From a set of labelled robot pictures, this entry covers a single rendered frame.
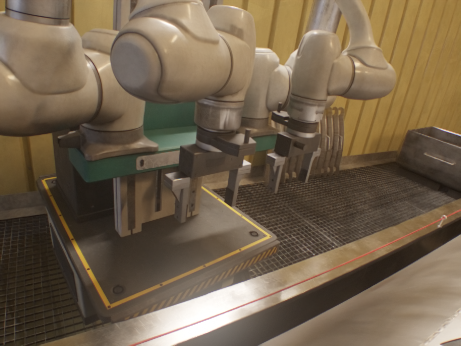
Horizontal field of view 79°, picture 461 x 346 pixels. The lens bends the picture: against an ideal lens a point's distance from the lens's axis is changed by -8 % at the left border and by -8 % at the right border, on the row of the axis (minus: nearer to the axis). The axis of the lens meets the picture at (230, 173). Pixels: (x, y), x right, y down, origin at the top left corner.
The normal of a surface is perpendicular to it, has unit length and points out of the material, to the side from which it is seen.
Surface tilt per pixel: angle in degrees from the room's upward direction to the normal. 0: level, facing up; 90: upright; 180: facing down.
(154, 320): 0
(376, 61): 61
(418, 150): 90
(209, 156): 90
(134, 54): 98
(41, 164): 90
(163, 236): 0
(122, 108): 98
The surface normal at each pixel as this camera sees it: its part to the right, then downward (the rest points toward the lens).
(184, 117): 0.65, 0.39
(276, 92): 0.34, 0.43
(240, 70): 0.86, 0.35
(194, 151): 0.14, -0.90
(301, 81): -0.68, 0.30
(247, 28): 0.69, 0.05
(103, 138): 0.08, 0.33
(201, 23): 0.83, -0.18
